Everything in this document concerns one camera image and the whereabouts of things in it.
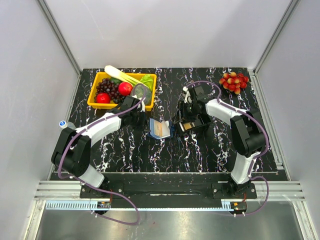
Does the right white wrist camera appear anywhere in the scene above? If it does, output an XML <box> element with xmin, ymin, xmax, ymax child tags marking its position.
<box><xmin>182</xmin><ymin>86</ymin><xmax>192</xmax><ymax>104</ymax></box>

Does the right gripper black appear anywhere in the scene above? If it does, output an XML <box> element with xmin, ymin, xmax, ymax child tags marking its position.
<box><xmin>173</xmin><ymin>101</ymin><xmax>199</xmax><ymax>125</ymax></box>

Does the red apple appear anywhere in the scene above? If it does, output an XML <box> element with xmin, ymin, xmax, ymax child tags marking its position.
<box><xmin>95</xmin><ymin>92</ymin><xmax>111</xmax><ymax>104</ymax></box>
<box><xmin>118</xmin><ymin>82</ymin><xmax>133</xmax><ymax>96</ymax></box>

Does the red apple upper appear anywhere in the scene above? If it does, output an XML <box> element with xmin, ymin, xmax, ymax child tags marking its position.
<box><xmin>118</xmin><ymin>82</ymin><xmax>133</xmax><ymax>96</ymax></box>

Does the red apple lower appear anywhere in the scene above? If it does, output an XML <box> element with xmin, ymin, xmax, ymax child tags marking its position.
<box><xmin>95</xmin><ymin>92</ymin><xmax>111</xmax><ymax>104</ymax></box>

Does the blue card holder wallet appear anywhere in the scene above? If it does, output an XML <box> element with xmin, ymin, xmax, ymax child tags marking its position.
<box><xmin>148</xmin><ymin>118</ymin><xmax>175</xmax><ymax>140</ymax></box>

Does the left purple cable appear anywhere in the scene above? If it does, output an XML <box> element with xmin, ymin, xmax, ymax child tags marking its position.
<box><xmin>57</xmin><ymin>84</ymin><xmax>149</xmax><ymax>225</ymax></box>

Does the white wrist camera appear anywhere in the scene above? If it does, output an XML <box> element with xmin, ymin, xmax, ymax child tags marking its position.
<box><xmin>137</xmin><ymin>100</ymin><xmax>146</xmax><ymax>112</ymax></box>
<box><xmin>182</xmin><ymin>86</ymin><xmax>192</xmax><ymax>104</ymax></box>

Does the green lettuce leaf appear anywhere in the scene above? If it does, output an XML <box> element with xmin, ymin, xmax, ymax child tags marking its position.
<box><xmin>140</xmin><ymin>74</ymin><xmax>154</xmax><ymax>91</ymax></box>

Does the green cantaloupe melon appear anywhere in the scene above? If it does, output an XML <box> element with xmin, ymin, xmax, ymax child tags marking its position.
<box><xmin>130</xmin><ymin>83</ymin><xmax>152</xmax><ymax>106</ymax></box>

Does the yellow plastic bin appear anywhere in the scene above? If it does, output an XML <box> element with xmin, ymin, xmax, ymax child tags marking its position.
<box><xmin>87</xmin><ymin>71</ymin><xmax>158</xmax><ymax>112</ymax></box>

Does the black card tray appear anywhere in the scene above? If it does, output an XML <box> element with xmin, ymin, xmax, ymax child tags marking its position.
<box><xmin>174</xmin><ymin>114</ymin><xmax>212</xmax><ymax>137</ymax></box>

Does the clear water bottle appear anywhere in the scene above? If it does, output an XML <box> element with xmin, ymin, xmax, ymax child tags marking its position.
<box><xmin>59</xmin><ymin>120</ymin><xmax>76</xmax><ymax>130</ymax></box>

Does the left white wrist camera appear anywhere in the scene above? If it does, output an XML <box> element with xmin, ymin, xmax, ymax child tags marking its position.
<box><xmin>137</xmin><ymin>100</ymin><xmax>146</xmax><ymax>112</ymax></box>

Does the dark blue grape bunch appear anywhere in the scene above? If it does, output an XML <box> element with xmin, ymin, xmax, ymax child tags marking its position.
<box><xmin>112</xmin><ymin>95</ymin><xmax>126</xmax><ymax>105</ymax></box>

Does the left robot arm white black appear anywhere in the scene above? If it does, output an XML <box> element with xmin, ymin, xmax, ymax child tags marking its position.
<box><xmin>51</xmin><ymin>96</ymin><xmax>146</xmax><ymax>198</ymax></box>

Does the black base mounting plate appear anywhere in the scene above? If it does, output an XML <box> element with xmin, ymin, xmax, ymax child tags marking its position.
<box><xmin>79</xmin><ymin>172</ymin><xmax>257</xmax><ymax>211</ymax></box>

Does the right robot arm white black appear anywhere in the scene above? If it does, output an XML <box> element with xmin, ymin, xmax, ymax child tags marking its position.
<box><xmin>174</xmin><ymin>84</ymin><xmax>269</xmax><ymax>198</ymax></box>

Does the purple grape bunch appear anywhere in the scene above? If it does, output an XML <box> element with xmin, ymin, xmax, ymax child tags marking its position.
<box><xmin>95</xmin><ymin>78</ymin><xmax>120</xmax><ymax>99</ymax></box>

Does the red lychee bunch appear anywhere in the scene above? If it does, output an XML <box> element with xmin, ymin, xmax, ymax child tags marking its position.
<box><xmin>218</xmin><ymin>72</ymin><xmax>250</xmax><ymax>95</ymax></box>

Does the white daikon radish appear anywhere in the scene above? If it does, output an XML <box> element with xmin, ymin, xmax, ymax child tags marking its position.
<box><xmin>104</xmin><ymin>65</ymin><xmax>142</xmax><ymax>86</ymax></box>

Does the gold cards stack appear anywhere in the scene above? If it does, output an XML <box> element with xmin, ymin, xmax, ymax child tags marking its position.
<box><xmin>182</xmin><ymin>122</ymin><xmax>195</xmax><ymax>131</ymax></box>

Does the gold credit card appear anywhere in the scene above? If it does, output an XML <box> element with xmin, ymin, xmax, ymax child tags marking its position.
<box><xmin>154</xmin><ymin>121</ymin><xmax>170</xmax><ymax>137</ymax></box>

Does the green avocado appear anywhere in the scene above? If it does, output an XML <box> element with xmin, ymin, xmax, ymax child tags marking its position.
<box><xmin>110</xmin><ymin>77</ymin><xmax>122</xmax><ymax>84</ymax></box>

